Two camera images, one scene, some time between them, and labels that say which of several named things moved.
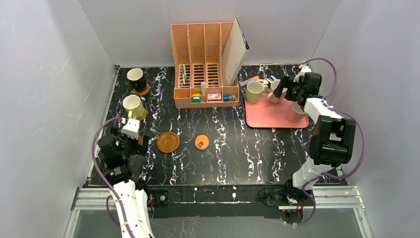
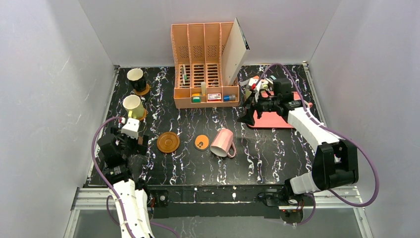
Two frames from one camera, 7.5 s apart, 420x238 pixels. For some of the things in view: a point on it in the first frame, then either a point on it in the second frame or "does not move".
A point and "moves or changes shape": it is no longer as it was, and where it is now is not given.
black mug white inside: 137,79 does not move
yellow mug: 132,103 does not move
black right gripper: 291,91 to 257,107
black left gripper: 131,144 does not move
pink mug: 274,86 moves or changes shape
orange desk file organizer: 197,50 does not move
